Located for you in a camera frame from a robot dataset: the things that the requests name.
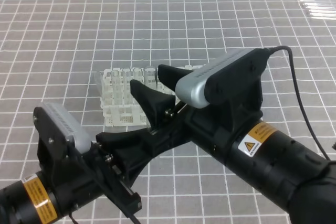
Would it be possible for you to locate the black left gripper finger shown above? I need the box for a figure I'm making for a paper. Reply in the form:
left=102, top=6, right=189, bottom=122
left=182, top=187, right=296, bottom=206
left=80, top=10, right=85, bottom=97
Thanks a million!
left=130, top=80, right=175, bottom=130
left=96, top=129, right=151, bottom=153

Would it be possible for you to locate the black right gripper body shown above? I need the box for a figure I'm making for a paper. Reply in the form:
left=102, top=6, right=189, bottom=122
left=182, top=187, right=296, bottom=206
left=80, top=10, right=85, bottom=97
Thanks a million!
left=164, top=78, right=263, bottom=164

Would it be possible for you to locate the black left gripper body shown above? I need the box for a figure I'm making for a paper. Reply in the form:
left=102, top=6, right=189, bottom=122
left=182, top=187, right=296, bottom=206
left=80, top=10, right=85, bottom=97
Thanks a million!
left=38, top=119, right=195, bottom=216

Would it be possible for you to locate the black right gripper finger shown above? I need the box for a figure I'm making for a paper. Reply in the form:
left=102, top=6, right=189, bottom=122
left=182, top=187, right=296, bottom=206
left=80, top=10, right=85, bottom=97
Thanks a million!
left=157, top=64, right=196, bottom=95

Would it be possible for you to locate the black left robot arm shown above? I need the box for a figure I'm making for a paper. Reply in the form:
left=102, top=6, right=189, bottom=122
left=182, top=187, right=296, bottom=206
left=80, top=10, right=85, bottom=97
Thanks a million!
left=1, top=80, right=187, bottom=223

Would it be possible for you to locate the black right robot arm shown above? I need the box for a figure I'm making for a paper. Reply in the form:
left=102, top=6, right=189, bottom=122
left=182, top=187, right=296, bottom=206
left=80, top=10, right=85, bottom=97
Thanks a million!
left=158, top=62, right=335, bottom=223

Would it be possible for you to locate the white plastic test tube rack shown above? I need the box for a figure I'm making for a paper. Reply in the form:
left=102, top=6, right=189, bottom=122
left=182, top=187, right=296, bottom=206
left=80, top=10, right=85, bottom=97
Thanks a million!
left=100, top=64, right=211, bottom=127

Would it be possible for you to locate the leftmost clear test tube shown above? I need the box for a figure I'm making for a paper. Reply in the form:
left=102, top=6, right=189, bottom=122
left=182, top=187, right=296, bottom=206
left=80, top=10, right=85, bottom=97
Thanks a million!
left=93, top=71, right=102, bottom=96

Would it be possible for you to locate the grey grid tablecloth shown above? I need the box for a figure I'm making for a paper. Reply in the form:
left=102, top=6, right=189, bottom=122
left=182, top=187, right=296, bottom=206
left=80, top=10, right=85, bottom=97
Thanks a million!
left=1, top=0, right=335, bottom=223

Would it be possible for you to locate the spare clear test tubes pile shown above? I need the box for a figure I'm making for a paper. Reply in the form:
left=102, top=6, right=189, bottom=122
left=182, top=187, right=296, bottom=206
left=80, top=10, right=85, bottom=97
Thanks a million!
left=297, top=0, right=335, bottom=20

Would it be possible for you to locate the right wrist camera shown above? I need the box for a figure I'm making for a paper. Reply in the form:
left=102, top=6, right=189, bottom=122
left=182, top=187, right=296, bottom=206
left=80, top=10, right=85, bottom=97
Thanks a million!
left=175, top=48, right=270, bottom=109

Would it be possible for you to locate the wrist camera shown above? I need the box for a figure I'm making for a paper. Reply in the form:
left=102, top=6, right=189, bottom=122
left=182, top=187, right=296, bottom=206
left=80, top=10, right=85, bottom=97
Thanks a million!
left=175, top=48, right=270, bottom=109
left=33, top=102, right=92, bottom=155

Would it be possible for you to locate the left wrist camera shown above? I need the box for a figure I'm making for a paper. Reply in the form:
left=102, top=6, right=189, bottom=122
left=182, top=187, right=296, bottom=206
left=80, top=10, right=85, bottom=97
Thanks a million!
left=33, top=102, right=92, bottom=155

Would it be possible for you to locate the black camera cable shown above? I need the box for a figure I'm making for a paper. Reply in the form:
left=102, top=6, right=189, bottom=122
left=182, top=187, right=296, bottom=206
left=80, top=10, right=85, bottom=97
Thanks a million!
left=264, top=45, right=336, bottom=161

